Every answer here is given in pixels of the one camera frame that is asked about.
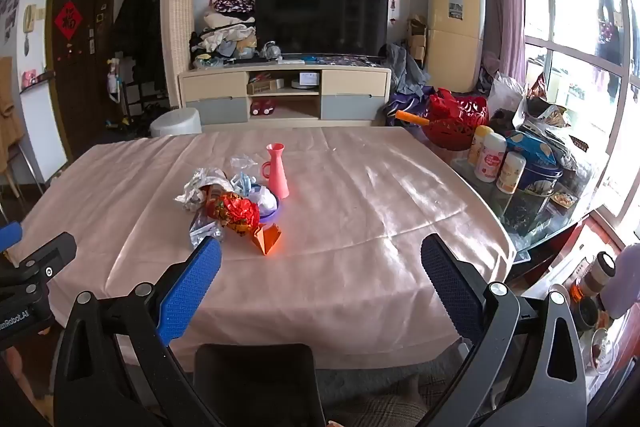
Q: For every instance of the white round stool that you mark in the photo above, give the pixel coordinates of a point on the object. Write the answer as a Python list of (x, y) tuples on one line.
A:
[(175, 123)]

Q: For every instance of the white device box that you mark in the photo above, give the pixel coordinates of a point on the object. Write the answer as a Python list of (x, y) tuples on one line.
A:
[(306, 80)]

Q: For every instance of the white bottle yellow lid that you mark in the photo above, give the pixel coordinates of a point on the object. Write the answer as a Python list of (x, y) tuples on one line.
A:
[(480, 142)]

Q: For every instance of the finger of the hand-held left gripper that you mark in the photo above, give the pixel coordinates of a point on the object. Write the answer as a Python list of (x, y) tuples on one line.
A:
[(10, 234), (50, 257)]

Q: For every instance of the white tissue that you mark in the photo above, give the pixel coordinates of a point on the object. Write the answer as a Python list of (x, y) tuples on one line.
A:
[(264, 201)]

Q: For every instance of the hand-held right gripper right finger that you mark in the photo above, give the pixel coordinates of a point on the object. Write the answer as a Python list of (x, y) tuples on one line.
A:
[(450, 289)]

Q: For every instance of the dark wooden door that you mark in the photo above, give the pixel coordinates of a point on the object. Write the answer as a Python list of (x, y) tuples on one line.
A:
[(80, 72)]

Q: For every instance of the grey rug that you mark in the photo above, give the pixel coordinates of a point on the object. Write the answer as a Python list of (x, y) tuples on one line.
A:
[(380, 397)]

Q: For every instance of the large window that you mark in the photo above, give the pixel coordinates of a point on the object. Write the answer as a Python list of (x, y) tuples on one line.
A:
[(575, 32)]

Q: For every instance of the blue snack bag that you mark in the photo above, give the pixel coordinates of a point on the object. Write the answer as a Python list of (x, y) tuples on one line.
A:
[(532, 149)]

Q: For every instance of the red velvet lantern ornament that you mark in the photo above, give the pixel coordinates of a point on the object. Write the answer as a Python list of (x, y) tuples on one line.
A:
[(240, 212)]

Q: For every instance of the pile of clothes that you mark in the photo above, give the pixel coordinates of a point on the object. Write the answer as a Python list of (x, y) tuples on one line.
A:
[(225, 32)]

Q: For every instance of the cardboard boxes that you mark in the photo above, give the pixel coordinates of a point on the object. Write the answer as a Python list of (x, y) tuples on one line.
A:
[(416, 42)]

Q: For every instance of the blue round tin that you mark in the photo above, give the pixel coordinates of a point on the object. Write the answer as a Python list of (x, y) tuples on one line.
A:
[(540, 182)]

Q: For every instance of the dark hanging coats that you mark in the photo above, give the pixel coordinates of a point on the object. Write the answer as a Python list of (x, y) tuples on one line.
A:
[(135, 22)]

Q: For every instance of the beige standing air conditioner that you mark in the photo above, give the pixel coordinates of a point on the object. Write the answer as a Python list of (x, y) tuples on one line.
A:
[(455, 17)]

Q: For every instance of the white and orange flask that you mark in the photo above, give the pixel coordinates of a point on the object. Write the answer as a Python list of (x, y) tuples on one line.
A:
[(595, 277)]

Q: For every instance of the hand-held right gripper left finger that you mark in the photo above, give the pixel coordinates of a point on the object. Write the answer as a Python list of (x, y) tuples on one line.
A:
[(192, 289)]

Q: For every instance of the pink tablecloth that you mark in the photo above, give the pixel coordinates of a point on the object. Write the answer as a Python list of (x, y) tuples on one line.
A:
[(350, 217)]

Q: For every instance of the orange plastic tube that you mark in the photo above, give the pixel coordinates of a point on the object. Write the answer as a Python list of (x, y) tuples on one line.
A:
[(412, 117)]

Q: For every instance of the wooden chair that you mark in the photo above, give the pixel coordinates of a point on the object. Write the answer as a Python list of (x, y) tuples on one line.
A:
[(10, 132)]

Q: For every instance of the purple plastic bowl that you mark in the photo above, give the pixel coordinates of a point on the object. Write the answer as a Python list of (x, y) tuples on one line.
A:
[(270, 216)]

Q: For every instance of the red diamond door sign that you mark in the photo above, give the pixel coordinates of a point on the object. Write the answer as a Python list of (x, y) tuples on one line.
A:
[(68, 19)]

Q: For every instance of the beige television cabinet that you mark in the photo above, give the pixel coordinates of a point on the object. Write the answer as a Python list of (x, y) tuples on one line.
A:
[(220, 89)]

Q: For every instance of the grey round ornament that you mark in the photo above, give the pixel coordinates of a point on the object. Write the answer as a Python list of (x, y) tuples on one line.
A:
[(271, 51)]

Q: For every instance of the white plastic bag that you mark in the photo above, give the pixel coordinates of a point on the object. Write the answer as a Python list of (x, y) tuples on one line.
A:
[(505, 94)]

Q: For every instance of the coral plastic vase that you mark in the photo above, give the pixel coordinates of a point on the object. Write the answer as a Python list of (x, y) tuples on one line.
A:
[(277, 179)]

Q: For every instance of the white bottle pink label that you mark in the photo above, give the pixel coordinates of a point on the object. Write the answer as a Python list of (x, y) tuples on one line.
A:
[(490, 159)]

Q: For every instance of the white bottle yellow label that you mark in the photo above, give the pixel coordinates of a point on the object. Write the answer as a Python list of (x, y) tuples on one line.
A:
[(510, 174)]

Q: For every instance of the woven folding screen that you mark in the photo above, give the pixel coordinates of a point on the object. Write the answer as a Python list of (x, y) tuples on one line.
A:
[(177, 27)]

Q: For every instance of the black flat television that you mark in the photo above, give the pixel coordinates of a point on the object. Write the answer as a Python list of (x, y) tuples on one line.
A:
[(320, 19)]

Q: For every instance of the blue face mask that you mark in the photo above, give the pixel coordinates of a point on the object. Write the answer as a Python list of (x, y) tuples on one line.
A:
[(243, 184)]

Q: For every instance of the purple bag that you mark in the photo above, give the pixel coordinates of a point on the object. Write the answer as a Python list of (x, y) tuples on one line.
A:
[(405, 107)]

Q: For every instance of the small cardboard box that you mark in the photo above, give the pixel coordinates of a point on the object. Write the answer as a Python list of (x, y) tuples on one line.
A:
[(265, 85)]

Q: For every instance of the grey clothes heap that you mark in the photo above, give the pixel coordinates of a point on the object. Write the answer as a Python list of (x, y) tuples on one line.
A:
[(405, 72)]

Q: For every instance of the orange folded paper wedge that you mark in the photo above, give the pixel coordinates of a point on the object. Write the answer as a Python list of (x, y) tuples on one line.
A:
[(267, 239)]

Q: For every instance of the clear plastic wrapper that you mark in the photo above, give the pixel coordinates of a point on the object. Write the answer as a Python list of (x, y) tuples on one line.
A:
[(244, 164), (205, 229)]

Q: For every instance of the red plastic basket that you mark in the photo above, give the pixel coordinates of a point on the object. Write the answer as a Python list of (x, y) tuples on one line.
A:
[(452, 127)]

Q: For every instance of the crumpled silver plastic wrap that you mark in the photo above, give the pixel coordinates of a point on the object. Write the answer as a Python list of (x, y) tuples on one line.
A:
[(192, 192)]

